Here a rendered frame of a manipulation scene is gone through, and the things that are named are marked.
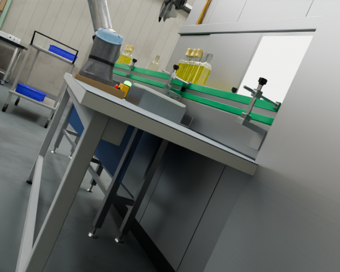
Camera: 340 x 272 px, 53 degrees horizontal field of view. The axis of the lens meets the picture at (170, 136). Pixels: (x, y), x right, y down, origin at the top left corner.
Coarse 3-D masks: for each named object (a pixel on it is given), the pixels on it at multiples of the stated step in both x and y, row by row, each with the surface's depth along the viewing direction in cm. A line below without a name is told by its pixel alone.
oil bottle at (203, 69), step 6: (198, 66) 175; (204, 66) 172; (210, 66) 174; (198, 72) 173; (204, 72) 173; (192, 78) 176; (198, 78) 172; (204, 78) 174; (198, 84) 173; (204, 84) 174
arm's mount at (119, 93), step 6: (78, 78) 139; (84, 78) 140; (90, 84) 141; (96, 84) 142; (102, 84) 143; (102, 90) 143; (108, 90) 144; (114, 90) 145; (120, 90) 146; (120, 96) 146
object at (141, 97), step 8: (136, 88) 152; (128, 96) 156; (136, 96) 149; (144, 96) 144; (152, 96) 145; (136, 104) 146; (144, 104) 145; (152, 104) 146; (160, 104) 148; (168, 104) 149; (152, 112) 147; (160, 112) 149; (168, 112) 150; (176, 112) 152; (184, 112) 154; (176, 120) 153; (184, 120) 162
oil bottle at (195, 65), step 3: (195, 63) 179; (198, 63) 177; (192, 66) 181; (195, 66) 178; (192, 69) 180; (195, 69) 177; (189, 72) 181; (192, 72) 179; (189, 75) 180; (192, 75) 178; (189, 78) 179
